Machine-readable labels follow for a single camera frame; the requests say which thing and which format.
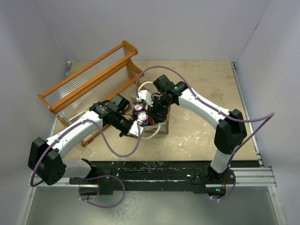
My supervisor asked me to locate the orange wooden shelf rack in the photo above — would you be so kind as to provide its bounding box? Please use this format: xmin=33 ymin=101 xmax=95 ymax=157
xmin=37 ymin=40 xmax=150 ymax=148

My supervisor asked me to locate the canvas jute tote bag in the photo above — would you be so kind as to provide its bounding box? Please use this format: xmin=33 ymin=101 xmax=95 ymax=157
xmin=130 ymin=81 xmax=169 ymax=140

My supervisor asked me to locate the purple cable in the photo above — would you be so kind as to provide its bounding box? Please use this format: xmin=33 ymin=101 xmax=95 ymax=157
xmin=135 ymin=66 xmax=275 ymax=202
xmin=30 ymin=119 xmax=142 ymax=188

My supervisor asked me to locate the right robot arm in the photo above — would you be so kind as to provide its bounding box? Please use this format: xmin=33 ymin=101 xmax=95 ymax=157
xmin=147 ymin=75 xmax=247 ymax=183

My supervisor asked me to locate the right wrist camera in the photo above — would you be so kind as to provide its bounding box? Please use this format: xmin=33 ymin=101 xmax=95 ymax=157
xmin=136 ymin=90 xmax=153 ymax=105

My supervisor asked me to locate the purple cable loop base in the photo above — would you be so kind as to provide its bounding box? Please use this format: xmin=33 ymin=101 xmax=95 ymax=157
xmin=77 ymin=174 xmax=126 ymax=209

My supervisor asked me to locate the black aluminium base frame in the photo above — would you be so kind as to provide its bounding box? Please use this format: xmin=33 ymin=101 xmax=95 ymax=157
xmin=56 ymin=160 xmax=277 ymax=196

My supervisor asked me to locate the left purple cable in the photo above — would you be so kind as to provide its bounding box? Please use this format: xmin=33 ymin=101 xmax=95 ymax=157
xmin=30 ymin=119 xmax=142 ymax=188

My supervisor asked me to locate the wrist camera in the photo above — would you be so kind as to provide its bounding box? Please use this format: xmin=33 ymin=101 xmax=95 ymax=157
xmin=127 ymin=120 xmax=144 ymax=138
xmin=136 ymin=90 xmax=153 ymax=105

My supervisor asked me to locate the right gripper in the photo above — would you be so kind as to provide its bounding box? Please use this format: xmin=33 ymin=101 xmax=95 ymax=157
xmin=146 ymin=94 xmax=173 ymax=123

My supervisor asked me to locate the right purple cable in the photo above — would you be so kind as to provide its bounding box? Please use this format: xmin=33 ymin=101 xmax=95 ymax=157
xmin=135 ymin=66 xmax=275 ymax=202

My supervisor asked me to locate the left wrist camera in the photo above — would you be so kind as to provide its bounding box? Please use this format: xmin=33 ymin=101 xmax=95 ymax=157
xmin=127 ymin=120 xmax=144 ymax=138

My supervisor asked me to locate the purple Fanta can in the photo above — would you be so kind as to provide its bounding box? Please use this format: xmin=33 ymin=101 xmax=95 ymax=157
xmin=137 ymin=111 xmax=150 ymax=126
xmin=133 ymin=102 xmax=144 ymax=118

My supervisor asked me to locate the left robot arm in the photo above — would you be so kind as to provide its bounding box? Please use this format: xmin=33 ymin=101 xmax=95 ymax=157
xmin=28 ymin=94 xmax=142 ymax=187

